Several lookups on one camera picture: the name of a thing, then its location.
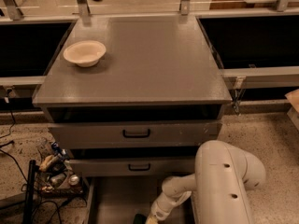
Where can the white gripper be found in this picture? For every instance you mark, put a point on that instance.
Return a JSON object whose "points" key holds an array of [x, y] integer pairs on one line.
{"points": [[159, 209]]}

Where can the green yellow sponge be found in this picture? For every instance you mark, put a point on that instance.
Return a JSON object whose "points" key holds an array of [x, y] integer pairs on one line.
{"points": [[139, 219]]}

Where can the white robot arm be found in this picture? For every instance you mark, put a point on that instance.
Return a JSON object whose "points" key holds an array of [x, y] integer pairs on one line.
{"points": [[223, 174]]}

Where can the grey open bottom drawer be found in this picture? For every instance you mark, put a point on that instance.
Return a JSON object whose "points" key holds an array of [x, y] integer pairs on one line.
{"points": [[117, 199]]}

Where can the grey middle drawer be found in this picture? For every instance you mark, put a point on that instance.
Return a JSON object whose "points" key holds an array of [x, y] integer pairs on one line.
{"points": [[119, 167]]}

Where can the grey top drawer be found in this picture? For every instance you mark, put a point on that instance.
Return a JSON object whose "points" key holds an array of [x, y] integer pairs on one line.
{"points": [[109, 135]]}

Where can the grey cabinet with counter top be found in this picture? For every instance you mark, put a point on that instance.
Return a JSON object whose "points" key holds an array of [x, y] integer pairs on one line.
{"points": [[155, 69]]}

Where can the white paper bowl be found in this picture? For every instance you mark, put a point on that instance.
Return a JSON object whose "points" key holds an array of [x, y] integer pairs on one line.
{"points": [[85, 53]]}

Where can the brown wooden box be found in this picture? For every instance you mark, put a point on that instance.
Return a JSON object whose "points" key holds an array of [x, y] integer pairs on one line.
{"points": [[232, 4]]}

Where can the black middle drawer handle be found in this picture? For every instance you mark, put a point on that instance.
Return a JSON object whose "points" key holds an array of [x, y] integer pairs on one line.
{"points": [[139, 167]]}

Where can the black drawer handle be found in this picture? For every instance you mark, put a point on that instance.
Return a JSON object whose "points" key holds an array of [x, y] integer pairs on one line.
{"points": [[139, 167], [145, 134]]}

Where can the black top drawer handle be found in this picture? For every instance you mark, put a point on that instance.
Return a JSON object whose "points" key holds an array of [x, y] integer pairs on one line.
{"points": [[145, 134]]}

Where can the wire basket with clutter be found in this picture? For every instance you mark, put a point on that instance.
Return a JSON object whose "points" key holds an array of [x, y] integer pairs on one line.
{"points": [[54, 176]]}

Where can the black stand post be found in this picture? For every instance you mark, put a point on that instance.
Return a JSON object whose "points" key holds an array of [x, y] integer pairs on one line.
{"points": [[29, 193]]}

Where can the metal frame rail right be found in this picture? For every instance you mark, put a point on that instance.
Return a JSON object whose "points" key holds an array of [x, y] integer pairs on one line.
{"points": [[257, 78]]}

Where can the metal frame rail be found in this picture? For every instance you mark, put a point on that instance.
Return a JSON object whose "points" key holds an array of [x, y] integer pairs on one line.
{"points": [[21, 81], [257, 78]]}

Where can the metal frame rail left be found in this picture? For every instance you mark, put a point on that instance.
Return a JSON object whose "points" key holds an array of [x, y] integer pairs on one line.
{"points": [[21, 81]]}

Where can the metal upright post far left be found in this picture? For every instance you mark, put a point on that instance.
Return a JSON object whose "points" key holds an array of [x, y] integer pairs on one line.
{"points": [[13, 10]]}

